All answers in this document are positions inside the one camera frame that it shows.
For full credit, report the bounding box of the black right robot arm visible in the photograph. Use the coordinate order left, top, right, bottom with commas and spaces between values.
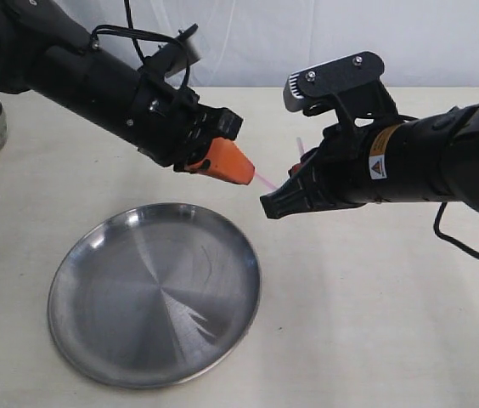
260, 104, 479, 219

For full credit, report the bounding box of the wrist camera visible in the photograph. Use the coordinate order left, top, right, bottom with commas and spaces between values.
283, 51, 398, 126
150, 24, 200, 77

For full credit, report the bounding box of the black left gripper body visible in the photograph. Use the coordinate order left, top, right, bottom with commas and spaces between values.
131, 71, 243, 171

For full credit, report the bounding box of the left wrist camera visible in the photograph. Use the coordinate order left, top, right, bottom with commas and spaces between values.
150, 24, 200, 77

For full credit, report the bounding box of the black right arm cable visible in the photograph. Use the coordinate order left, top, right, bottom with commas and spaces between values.
432, 201, 479, 261

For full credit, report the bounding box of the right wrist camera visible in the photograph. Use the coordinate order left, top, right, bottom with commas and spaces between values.
283, 51, 398, 126

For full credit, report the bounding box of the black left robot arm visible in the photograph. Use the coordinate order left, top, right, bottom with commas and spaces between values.
0, 1, 256, 185

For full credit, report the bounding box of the pink glow stick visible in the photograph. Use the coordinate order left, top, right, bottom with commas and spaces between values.
255, 137, 305, 191

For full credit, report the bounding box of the round steel plate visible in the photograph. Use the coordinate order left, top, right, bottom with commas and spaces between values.
47, 202, 262, 389

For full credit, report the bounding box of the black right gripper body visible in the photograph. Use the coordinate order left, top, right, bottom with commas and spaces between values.
302, 123, 375, 208

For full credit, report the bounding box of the white backdrop curtain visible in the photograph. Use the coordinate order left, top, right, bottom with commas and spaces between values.
61, 1, 479, 87

